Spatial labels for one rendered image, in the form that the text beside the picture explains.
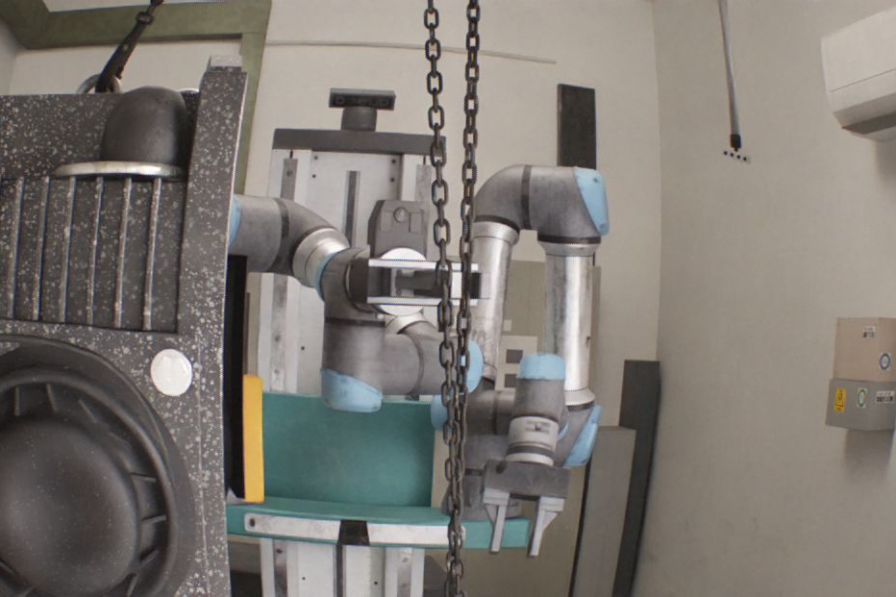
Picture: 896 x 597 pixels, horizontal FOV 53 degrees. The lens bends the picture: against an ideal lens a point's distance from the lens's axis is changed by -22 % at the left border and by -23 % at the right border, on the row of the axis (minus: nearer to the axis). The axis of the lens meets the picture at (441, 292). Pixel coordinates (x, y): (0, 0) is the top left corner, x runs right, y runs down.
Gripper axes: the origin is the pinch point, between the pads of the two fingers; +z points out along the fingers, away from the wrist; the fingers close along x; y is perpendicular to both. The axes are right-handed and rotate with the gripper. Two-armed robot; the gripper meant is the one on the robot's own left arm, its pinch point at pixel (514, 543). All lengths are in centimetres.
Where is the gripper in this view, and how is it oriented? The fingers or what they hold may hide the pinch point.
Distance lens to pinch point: 165.9
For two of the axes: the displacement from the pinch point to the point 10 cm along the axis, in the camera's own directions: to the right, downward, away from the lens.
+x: 9.8, 1.8, 0.5
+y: 1.3, -4.1, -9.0
